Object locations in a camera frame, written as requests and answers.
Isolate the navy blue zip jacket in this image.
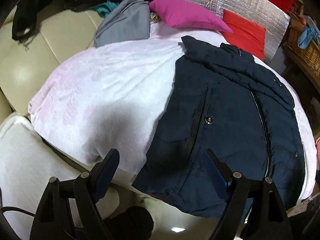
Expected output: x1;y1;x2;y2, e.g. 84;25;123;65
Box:
132;35;307;224

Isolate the black cable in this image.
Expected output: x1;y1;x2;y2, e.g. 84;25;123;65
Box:
0;206;38;218

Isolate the wicker basket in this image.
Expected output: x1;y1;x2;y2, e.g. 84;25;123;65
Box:
286;26;320;77

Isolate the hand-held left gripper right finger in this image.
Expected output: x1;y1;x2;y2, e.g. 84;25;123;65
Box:
204;149;293;240

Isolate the magenta pillow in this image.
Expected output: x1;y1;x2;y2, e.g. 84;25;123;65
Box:
149;0;233;33

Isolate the teal cloth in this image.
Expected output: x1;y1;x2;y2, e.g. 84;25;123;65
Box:
94;0;120;18

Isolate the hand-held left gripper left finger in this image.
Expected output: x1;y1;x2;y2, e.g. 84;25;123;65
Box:
29;148;120;240

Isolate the light blue cloth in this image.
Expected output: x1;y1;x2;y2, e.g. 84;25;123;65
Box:
297;25;320;49

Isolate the black garment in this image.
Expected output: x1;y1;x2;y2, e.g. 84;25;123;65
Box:
11;0;105;49

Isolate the white fleece cloth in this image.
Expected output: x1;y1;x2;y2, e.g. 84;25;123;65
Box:
0;112;120;240

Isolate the cream leather sofa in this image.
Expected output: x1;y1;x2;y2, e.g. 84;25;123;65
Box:
0;0;108;120

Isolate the pale pink fleece blanket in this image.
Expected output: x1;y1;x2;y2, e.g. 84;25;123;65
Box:
28;17;319;200

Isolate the red pillow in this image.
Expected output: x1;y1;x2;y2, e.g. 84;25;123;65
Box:
222;9;266;61

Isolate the grey garment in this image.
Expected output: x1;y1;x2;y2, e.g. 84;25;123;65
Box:
94;0;151;48

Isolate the silver foil insulation sheet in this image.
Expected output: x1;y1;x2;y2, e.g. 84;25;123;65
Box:
180;0;291;64

